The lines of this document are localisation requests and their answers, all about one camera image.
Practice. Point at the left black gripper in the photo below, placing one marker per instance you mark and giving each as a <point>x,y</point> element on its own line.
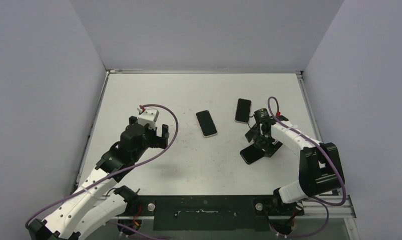
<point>158,141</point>

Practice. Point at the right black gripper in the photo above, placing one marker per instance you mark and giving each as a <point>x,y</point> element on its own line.
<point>262,139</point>

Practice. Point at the black phone case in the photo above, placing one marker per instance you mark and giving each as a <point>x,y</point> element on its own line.
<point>251,154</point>

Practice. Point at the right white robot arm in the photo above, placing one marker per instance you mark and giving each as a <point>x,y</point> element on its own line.
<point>319,171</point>

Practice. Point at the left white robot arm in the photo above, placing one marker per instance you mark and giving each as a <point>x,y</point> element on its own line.
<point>98,199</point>

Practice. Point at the far phone pink case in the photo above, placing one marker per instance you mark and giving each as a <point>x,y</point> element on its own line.
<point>243,110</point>

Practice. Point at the phone pink case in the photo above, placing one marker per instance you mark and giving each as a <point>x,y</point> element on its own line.
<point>206,123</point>
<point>243,110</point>

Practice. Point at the center phone pink case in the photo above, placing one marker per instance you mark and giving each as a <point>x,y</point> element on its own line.
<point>206,123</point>

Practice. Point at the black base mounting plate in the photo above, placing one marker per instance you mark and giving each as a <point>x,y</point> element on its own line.
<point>212,212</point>

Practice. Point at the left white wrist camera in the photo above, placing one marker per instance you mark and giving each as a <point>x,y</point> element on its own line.
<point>147,116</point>

